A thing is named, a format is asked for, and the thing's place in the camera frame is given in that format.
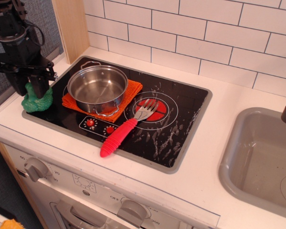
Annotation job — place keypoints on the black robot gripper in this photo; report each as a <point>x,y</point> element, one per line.
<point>22,54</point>

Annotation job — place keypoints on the stainless steel pot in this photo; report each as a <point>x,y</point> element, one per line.
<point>98,89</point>

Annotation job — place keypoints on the orange object bottom left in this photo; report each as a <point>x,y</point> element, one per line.
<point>11,224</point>

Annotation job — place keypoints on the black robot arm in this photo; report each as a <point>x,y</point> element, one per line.
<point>13,20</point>

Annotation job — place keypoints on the green toy broccoli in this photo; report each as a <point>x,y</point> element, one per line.
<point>31,103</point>

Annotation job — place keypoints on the orange cloth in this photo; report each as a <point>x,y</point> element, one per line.
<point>132,90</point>

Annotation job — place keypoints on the grey right oven knob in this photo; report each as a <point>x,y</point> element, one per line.
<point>132,213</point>

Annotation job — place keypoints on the grey oven door handle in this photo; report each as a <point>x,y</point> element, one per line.
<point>75,218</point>

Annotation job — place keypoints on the black toy stove top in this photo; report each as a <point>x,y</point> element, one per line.
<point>158,142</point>

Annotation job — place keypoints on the grey oven knob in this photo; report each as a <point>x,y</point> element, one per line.
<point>132,213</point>
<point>35,169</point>

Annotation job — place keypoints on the wooden side post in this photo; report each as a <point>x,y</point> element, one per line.
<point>71,20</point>

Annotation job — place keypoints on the grey sink basin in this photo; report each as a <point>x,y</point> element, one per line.
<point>253,167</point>

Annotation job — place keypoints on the grey left oven knob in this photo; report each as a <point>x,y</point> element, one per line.
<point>35,169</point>

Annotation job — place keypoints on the red handled metal fork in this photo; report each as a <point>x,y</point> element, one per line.
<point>116,138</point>

